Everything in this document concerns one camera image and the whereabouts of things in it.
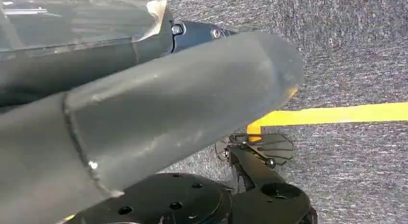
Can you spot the yellow floor tape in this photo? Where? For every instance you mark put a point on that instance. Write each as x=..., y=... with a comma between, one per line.
x=334, y=114

